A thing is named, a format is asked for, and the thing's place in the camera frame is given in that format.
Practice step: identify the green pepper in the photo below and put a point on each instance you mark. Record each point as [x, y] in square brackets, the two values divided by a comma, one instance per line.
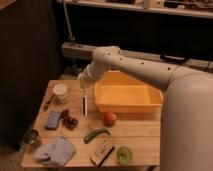
[90, 136]

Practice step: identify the blue sponge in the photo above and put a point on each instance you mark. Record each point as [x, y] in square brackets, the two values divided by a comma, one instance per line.
[53, 120]

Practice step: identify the wooden table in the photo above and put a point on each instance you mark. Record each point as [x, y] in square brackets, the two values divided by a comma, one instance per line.
[140, 132]

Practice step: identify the blue folded cloth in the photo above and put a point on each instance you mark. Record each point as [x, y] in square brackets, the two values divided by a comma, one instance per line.
[56, 152]

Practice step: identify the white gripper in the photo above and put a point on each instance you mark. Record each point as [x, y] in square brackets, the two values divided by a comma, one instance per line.
[89, 76]

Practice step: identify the dark grape bunch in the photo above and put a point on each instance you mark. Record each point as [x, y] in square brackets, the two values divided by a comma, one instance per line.
[68, 121]

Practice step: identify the grey shelf rail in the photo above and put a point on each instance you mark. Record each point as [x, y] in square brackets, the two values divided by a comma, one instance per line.
[84, 52]

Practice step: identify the yellow plastic bin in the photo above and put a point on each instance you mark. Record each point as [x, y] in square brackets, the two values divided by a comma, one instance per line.
[119, 93]

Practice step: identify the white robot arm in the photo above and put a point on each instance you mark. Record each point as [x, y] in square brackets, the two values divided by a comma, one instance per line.
[186, 134]

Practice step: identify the green plastic cup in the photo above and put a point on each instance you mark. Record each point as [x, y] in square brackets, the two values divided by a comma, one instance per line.
[124, 155]

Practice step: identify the metal cup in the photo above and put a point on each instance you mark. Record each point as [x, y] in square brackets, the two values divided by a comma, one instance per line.
[33, 138]

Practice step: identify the orange fruit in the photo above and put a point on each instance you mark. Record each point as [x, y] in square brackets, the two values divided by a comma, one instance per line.
[110, 119]

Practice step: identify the white cup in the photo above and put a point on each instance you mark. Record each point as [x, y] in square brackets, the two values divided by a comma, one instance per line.
[61, 92]

